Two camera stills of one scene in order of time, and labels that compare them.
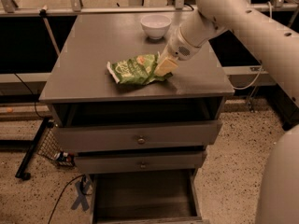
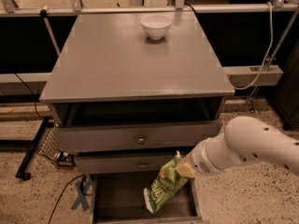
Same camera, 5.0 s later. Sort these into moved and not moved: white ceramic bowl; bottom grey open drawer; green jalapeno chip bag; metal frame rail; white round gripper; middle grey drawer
Moved: green jalapeno chip bag; white round gripper
Not moved: white ceramic bowl; bottom grey open drawer; middle grey drawer; metal frame rail
